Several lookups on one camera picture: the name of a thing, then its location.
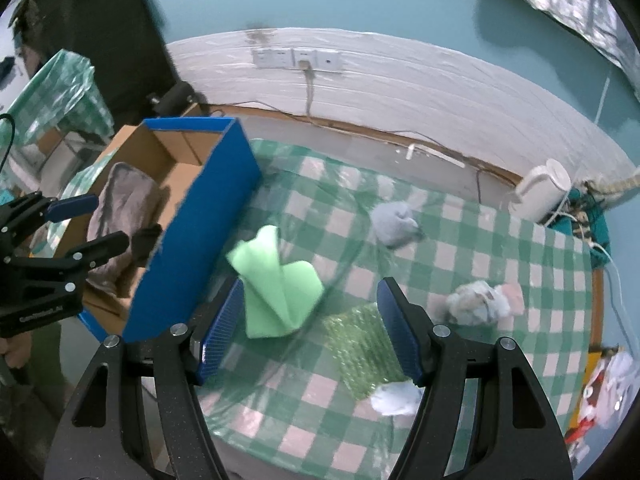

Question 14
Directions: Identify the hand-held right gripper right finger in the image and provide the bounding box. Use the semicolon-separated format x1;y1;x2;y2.
376;276;573;480

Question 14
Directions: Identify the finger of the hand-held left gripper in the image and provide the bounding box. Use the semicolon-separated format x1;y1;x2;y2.
0;191;100;261
0;231;130;301

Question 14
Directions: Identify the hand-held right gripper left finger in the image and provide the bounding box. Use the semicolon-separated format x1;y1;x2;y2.
42;275;246;480

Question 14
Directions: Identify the grey towel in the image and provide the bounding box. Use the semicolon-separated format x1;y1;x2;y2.
86;162;163;296

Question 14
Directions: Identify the light green cloth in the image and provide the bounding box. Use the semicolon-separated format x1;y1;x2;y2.
226;225;325;339

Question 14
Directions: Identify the white plastic bag bundle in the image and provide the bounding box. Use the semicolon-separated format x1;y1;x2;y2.
445;280;525;326

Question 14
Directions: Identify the blue cardboard box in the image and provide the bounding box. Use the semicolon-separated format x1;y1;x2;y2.
60;117;263;345

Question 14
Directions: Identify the grey sock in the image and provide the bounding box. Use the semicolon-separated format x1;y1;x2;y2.
370;201;426;248

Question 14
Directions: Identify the person's left hand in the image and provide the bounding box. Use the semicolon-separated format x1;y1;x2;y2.
0;334;33;387

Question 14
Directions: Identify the green bubble wrap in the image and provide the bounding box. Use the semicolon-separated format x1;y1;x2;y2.
322;302;421;401

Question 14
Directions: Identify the pale crumpled cloth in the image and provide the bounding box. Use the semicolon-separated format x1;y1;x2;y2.
369;380;423;418

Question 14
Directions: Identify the green checkered tablecloth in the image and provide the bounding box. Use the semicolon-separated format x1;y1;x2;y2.
192;137;601;480

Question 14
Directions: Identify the green checkered cloth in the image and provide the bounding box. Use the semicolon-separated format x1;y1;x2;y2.
0;49;113;153

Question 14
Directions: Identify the dark cabinet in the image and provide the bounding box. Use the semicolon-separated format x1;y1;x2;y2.
20;0;178;136

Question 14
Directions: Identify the white plastic strip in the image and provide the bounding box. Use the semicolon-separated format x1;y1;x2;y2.
406;143;466;167

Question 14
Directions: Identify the white electric kettle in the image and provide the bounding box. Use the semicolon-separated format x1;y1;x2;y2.
507;158;572;224

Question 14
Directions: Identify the yellow box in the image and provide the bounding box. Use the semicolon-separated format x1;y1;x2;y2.
575;350;602;411

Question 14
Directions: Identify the white power strip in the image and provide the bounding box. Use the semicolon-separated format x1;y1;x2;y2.
570;210;601;251

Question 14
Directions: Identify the white trash bag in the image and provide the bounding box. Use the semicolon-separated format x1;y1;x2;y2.
565;345;637;443

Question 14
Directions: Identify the teal basket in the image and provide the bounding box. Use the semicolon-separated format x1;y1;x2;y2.
570;187;610;263

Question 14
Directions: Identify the black handle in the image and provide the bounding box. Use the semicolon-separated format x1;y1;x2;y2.
149;82;197;117

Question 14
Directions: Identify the white power cable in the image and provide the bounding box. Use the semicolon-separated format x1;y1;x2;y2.
590;240;637;353

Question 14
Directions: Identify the grey socket cable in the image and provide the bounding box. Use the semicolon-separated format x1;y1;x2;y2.
299;61;317;117

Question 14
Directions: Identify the striped hose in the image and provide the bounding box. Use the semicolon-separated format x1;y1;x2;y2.
585;170;640;197

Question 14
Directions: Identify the white wall socket panel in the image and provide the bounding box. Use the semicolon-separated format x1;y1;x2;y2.
251;47;345;73

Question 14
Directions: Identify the white hanging cable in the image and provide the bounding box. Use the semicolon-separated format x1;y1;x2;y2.
595;77;611;123

